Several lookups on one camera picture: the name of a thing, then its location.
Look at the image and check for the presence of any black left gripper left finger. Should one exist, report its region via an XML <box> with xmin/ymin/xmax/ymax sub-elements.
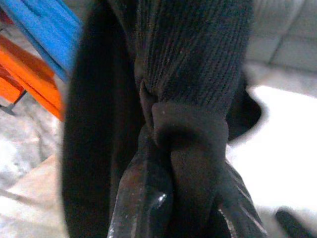
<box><xmin>107</xmin><ymin>126</ymin><xmax>174</xmax><ymax>238</ymax></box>

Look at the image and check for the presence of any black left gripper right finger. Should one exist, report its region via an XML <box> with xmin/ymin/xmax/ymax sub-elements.
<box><xmin>216</xmin><ymin>160</ymin><xmax>269</xmax><ymax>238</ymax></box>

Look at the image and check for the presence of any black printed shirt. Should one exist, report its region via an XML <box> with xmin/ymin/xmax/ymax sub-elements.
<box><xmin>61</xmin><ymin>0</ymin><xmax>264</xmax><ymax>238</ymax></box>

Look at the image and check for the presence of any orange shirt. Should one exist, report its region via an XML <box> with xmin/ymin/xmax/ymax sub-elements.
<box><xmin>0</xmin><ymin>34</ymin><xmax>66</xmax><ymax>122</ymax></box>

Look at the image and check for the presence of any grey leather sofa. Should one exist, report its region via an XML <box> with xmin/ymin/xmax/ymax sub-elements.
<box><xmin>244</xmin><ymin>0</ymin><xmax>317</xmax><ymax>74</ymax></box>

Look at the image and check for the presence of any blue shirt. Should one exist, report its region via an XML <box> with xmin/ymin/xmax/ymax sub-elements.
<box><xmin>0</xmin><ymin>0</ymin><xmax>84</xmax><ymax>84</ymax></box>

